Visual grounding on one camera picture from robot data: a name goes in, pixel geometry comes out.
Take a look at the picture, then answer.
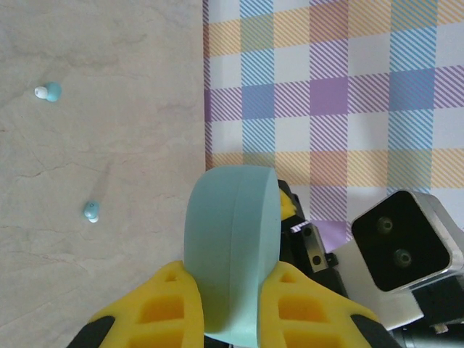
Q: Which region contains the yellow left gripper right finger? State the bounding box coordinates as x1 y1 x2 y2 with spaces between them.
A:
257 261 399 348

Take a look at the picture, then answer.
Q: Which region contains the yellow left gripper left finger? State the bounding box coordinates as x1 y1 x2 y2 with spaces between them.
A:
72 261 206 348

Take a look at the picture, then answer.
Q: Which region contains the light blue earbud charging case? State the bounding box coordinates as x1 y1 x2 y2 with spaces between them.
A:
183 165 283 347

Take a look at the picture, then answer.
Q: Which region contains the light blue wireless earbud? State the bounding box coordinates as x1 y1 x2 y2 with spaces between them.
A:
33 81 62 103
83 199 99 224

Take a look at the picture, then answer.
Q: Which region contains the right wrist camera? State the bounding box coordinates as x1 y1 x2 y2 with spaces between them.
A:
324 190 464 331

